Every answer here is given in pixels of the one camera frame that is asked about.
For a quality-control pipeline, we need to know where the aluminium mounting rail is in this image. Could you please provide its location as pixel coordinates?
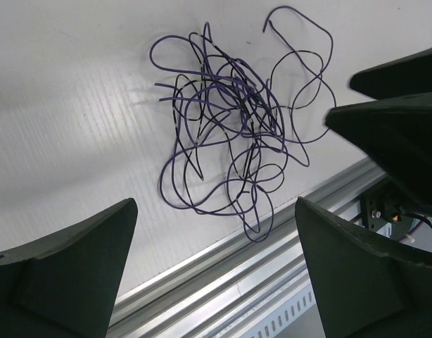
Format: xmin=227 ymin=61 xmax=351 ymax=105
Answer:
xmin=106 ymin=156 xmax=388 ymax=338

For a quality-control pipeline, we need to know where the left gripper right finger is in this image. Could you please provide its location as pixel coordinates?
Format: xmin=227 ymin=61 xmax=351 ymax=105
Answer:
xmin=295 ymin=197 xmax=432 ymax=337

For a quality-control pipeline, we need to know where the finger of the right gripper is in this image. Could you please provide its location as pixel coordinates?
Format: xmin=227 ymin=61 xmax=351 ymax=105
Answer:
xmin=325 ymin=92 xmax=432 ymax=216
xmin=349 ymin=48 xmax=432 ymax=100

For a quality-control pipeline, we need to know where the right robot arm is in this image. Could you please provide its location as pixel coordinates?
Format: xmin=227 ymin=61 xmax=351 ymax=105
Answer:
xmin=324 ymin=47 xmax=432 ymax=229

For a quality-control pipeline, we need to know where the white slotted cable duct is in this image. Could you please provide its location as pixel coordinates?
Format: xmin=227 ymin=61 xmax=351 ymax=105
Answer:
xmin=216 ymin=279 xmax=316 ymax=337

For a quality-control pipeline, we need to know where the purple black cable bundle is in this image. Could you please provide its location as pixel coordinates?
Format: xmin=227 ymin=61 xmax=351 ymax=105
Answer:
xmin=148 ymin=5 xmax=338 ymax=244

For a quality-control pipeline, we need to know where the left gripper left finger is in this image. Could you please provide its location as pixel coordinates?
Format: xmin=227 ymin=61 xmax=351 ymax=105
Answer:
xmin=0 ymin=198 xmax=138 ymax=337

